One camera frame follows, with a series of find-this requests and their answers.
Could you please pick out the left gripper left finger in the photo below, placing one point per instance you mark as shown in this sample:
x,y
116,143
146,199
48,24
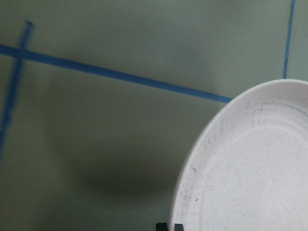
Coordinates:
x,y
161,226

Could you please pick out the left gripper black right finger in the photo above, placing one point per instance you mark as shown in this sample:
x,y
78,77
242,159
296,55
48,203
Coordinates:
x,y
178,227

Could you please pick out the pink plate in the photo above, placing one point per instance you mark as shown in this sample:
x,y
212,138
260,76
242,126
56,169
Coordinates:
x,y
248,169

